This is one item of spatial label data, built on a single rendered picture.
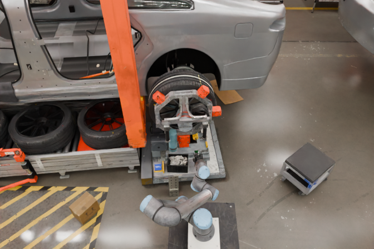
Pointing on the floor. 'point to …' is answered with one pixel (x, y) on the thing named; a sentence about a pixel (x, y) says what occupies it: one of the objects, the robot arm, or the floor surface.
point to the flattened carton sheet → (230, 96)
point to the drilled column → (173, 186)
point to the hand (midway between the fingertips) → (196, 155)
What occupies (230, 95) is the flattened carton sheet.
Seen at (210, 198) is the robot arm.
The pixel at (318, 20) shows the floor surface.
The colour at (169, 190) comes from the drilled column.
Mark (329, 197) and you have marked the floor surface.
